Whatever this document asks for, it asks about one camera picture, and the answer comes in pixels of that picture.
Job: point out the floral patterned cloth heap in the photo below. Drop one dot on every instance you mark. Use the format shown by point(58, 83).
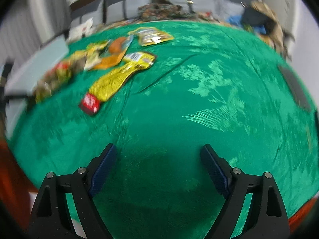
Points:
point(164, 10)

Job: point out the brown mixed snack packet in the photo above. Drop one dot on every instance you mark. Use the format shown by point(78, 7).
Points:
point(56, 77)

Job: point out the dark clothes pile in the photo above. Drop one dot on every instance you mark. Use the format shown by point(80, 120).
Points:
point(259, 19)

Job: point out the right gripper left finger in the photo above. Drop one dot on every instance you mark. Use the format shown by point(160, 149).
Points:
point(50, 216)

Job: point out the yellow red long snack packet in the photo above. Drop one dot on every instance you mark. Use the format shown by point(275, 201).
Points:
point(109, 84)

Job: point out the white storage box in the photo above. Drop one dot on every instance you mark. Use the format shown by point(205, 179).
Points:
point(26, 77)

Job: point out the grey sofa cushion left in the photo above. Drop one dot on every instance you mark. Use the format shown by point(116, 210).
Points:
point(120, 10)

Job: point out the white pillow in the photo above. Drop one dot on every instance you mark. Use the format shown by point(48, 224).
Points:
point(83, 30)

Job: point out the green snack packet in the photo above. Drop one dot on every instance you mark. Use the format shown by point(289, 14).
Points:
point(91, 54)

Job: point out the orange sausage packet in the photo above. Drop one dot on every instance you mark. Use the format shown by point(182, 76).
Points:
point(114, 53)

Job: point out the green floral tablecloth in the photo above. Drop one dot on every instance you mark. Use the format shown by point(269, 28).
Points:
point(209, 85)

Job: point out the yellow snack pouch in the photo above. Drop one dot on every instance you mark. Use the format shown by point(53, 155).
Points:
point(150, 36)

